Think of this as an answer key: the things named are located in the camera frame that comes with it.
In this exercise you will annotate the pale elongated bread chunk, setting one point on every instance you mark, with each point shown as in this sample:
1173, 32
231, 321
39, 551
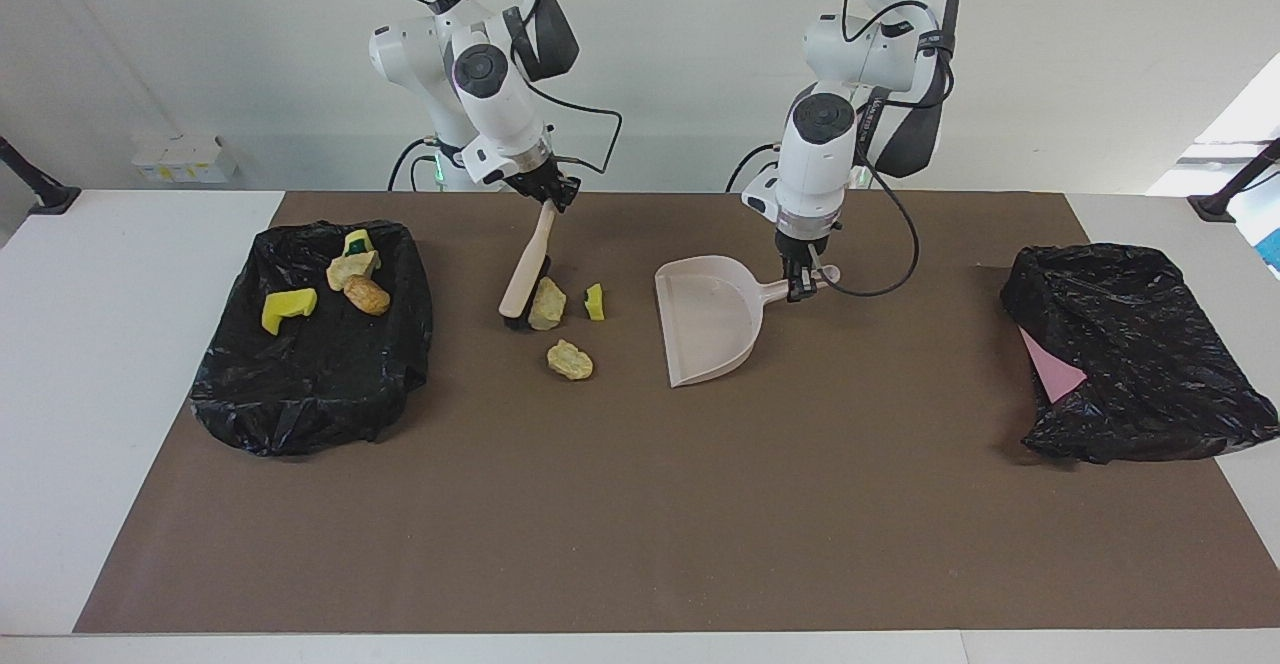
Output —
547, 304

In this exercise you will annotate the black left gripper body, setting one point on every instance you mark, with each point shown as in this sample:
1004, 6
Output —
803, 249

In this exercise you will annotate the pink bin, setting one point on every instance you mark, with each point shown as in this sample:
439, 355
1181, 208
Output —
1050, 369

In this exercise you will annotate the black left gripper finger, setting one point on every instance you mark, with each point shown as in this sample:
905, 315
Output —
793, 284
812, 276

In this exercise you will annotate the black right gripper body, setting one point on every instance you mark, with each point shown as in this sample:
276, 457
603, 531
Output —
540, 182

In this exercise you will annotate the brown table mat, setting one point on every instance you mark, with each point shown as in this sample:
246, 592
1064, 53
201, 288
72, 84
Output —
600, 544

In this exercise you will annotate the black camera stand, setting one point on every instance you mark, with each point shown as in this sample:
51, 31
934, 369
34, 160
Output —
1225, 199
40, 189

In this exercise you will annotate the pale lumpy bread chunk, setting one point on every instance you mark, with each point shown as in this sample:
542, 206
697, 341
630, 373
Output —
570, 360

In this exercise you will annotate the beige hand brush black bristles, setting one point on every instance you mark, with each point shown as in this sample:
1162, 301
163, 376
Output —
525, 274

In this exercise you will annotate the black bag lined bin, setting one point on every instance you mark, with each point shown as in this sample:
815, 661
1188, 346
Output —
300, 394

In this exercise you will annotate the small yellow green sponge piece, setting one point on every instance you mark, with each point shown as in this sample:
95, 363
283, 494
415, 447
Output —
595, 304

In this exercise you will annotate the beige plastic dustpan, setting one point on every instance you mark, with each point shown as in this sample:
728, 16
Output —
710, 324

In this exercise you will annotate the black bag on pink bin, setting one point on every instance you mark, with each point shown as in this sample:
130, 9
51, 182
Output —
1150, 344

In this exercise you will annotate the blue box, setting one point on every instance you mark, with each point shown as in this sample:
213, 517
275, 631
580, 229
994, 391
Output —
1273, 249

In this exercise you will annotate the white cardboard box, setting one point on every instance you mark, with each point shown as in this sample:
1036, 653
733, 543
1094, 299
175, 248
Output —
185, 159

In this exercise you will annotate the yellow green scouring sponge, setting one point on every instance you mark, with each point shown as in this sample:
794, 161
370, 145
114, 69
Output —
358, 242

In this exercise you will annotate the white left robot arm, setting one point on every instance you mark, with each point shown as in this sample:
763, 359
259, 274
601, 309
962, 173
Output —
815, 164

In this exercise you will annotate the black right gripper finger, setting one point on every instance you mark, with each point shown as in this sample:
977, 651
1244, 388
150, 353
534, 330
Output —
566, 200

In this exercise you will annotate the brown bread roll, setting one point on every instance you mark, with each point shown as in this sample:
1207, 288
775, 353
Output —
366, 296

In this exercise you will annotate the yellow notched sponge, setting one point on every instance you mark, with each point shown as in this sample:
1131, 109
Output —
285, 309

